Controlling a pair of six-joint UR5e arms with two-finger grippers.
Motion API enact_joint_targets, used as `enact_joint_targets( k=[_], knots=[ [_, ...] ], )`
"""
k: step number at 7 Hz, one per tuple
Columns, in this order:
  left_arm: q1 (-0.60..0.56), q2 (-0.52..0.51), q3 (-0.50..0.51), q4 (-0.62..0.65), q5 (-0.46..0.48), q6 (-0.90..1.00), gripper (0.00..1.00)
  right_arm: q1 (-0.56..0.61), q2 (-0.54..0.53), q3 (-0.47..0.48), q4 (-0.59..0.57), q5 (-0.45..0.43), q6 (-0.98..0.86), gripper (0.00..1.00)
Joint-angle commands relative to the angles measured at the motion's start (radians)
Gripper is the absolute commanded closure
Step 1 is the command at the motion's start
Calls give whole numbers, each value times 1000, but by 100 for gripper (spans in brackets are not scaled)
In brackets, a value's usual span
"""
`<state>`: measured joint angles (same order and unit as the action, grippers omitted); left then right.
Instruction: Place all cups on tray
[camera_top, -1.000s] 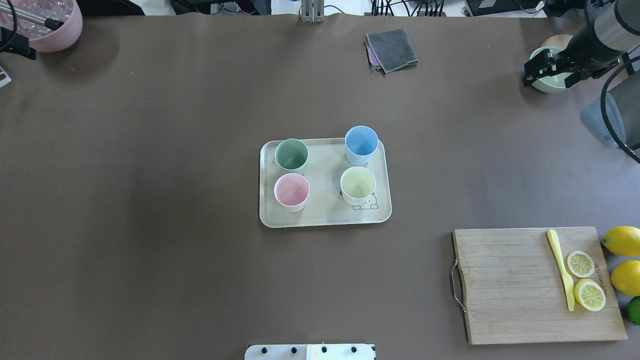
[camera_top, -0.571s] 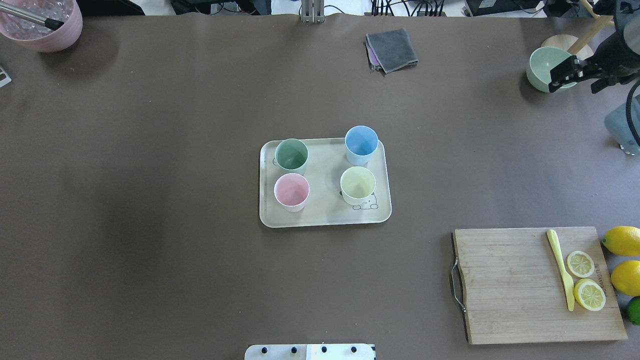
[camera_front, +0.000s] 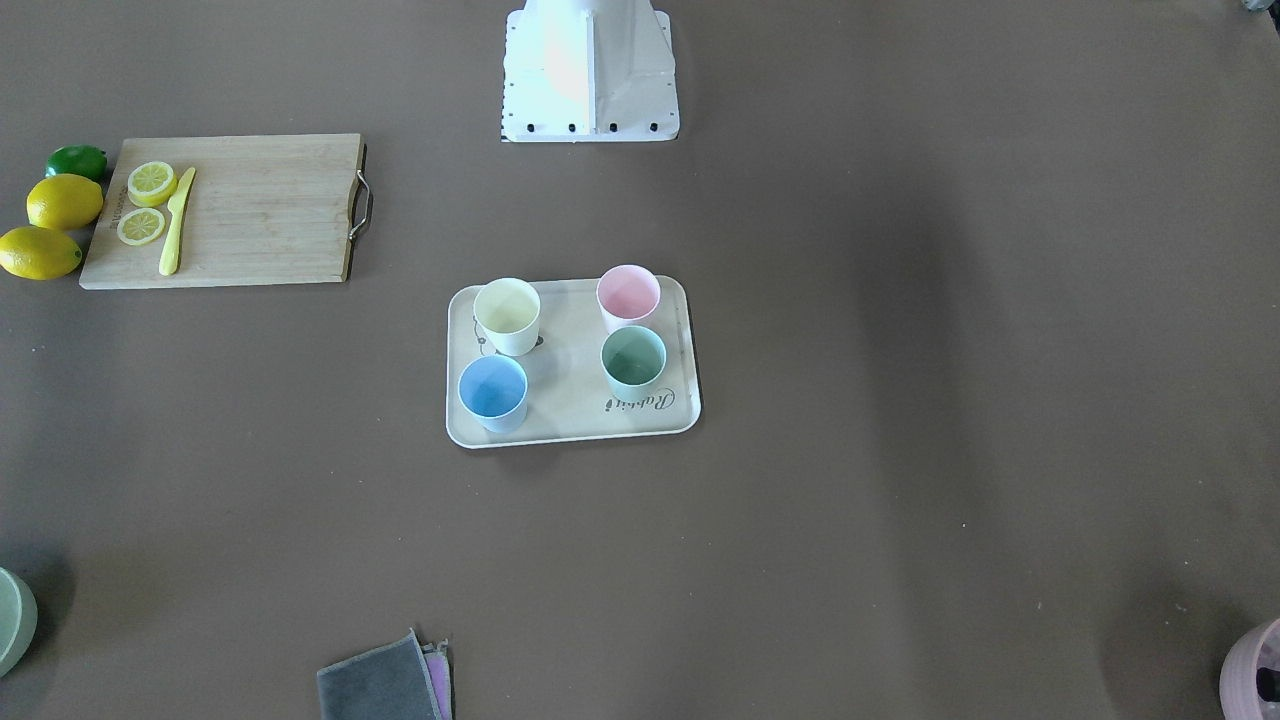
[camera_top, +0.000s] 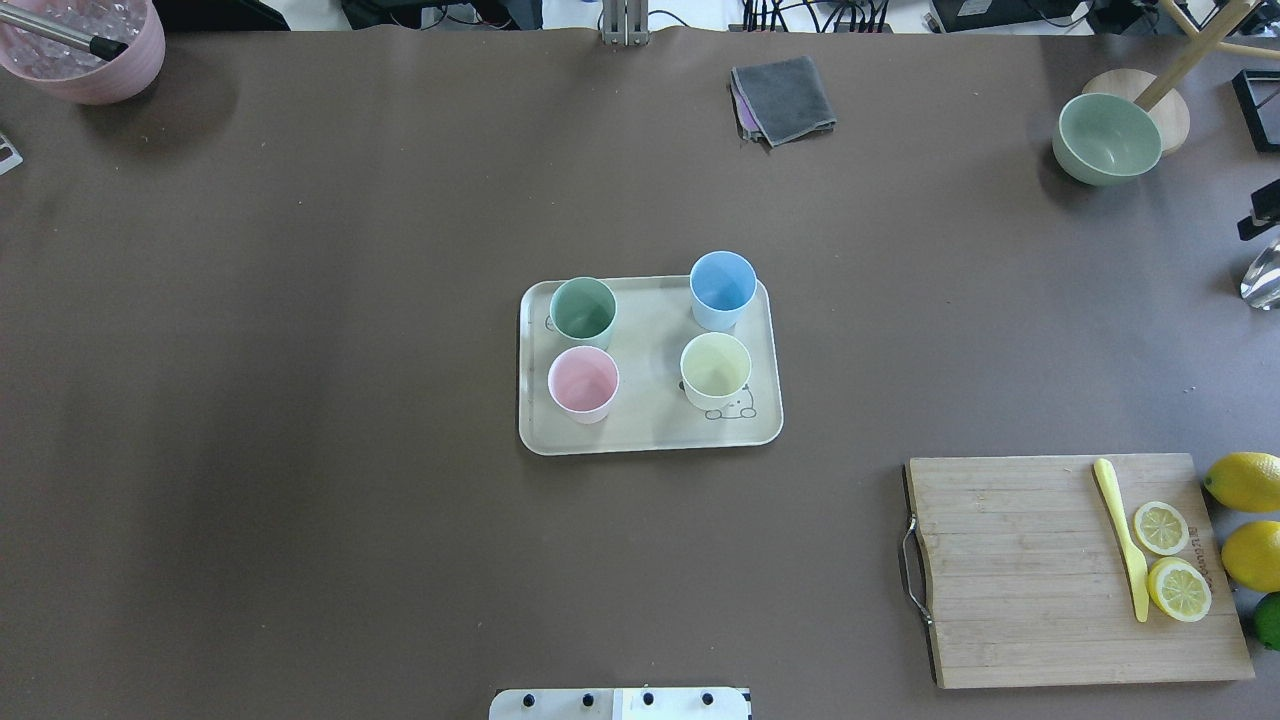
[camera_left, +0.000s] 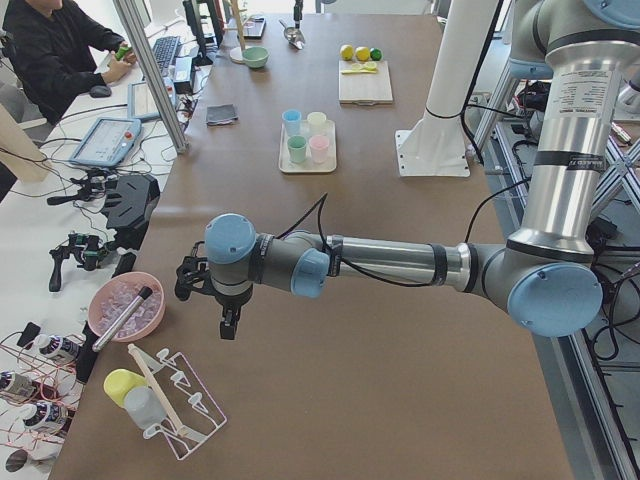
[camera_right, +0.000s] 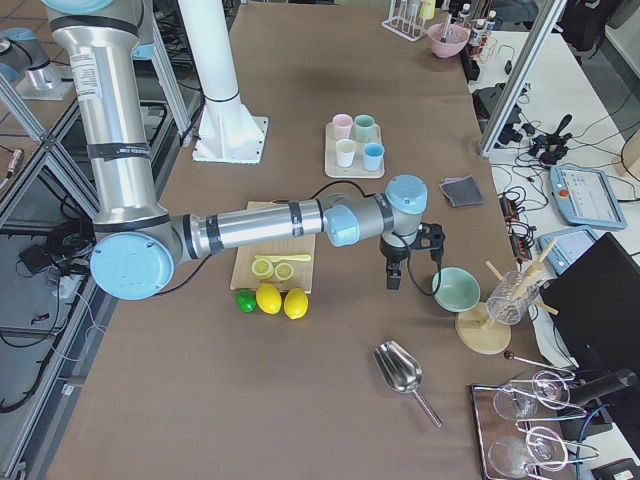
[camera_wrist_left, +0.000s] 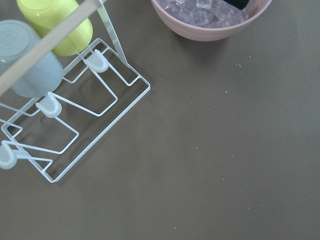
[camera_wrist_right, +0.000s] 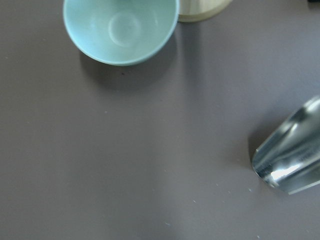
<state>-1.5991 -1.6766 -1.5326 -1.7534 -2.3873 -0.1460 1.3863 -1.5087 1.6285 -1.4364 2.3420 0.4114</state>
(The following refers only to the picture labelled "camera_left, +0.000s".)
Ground cream yellow cup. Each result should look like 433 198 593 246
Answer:
306 111 327 136

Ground metal scoop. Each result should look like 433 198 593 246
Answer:
279 19 306 50

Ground seated person in black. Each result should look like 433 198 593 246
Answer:
2 0 136 124

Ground metal tube tool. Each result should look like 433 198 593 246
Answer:
92 286 153 352

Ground yellow plastic knife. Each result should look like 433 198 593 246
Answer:
340 69 378 75

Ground wooden stand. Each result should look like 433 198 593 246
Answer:
223 0 246 64

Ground wooden cutting board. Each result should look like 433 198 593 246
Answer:
338 60 393 105

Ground black keyboard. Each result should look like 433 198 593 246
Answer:
152 36 181 71

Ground blue teach pendant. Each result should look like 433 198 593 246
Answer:
68 117 142 168

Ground blue cup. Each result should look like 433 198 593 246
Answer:
281 109 302 137

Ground whole lemon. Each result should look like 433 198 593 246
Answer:
340 44 354 61
354 46 371 62

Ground black controller device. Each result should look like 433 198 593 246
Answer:
101 174 160 250

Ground green bowl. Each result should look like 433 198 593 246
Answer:
242 46 269 69

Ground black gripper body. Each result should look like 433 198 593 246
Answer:
293 0 304 28
174 241 253 308

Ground white wire rack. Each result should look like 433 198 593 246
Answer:
142 348 227 461

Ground cream rabbit tray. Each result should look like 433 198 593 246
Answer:
277 120 337 174

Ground pink cup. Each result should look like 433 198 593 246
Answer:
308 134 330 164

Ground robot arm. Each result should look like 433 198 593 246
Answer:
175 1 639 339

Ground black computer mouse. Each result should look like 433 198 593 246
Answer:
89 85 112 98

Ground green cup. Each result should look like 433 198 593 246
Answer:
287 135 307 164

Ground green lime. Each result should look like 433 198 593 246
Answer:
370 47 383 61

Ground wooden stick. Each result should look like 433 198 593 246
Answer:
127 343 187 437

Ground pink bowl with ice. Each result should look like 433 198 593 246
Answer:
88 272 166 343

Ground aluminium frame post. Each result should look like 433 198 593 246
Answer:
113 0 188 154

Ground grey folded cloth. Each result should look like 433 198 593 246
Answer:
206 104 238 126

